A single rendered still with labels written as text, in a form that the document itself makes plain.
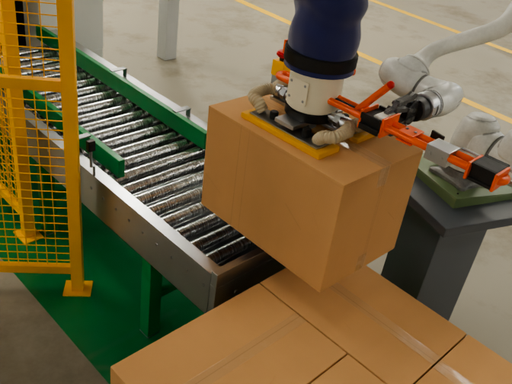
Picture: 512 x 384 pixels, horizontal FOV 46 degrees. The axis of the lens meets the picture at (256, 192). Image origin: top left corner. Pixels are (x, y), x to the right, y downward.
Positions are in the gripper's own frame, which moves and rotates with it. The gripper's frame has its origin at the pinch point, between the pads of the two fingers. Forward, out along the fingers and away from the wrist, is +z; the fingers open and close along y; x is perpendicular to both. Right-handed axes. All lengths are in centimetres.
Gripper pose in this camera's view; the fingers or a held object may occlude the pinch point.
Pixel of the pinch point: (382, 122)
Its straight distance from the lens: 179.0
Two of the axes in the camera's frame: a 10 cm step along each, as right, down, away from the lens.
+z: -7.1, 3.0, -6.3
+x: -6.9, -4.7, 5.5
